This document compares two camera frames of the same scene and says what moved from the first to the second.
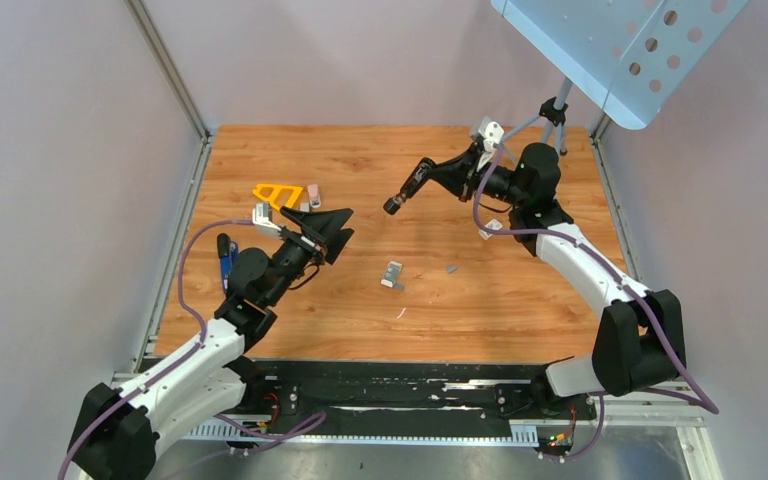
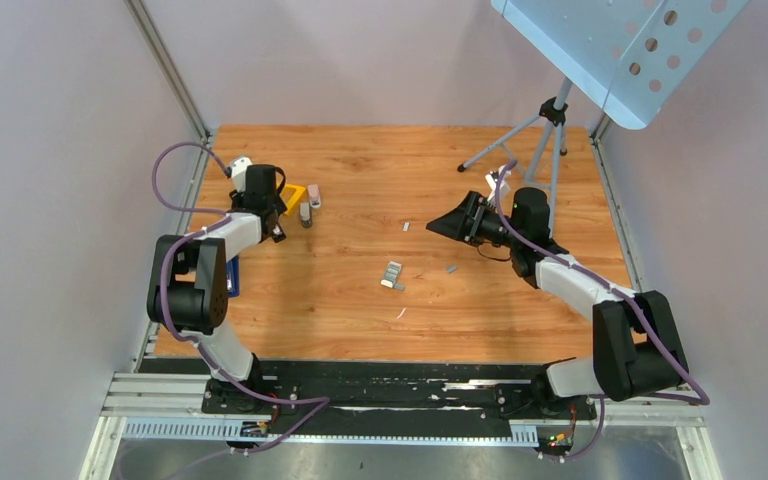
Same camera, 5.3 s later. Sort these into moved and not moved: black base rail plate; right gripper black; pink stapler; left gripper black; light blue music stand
Moved: right gripper black; left gripper black
Not moved: light blue music stand; black base rail plate; pink stapler
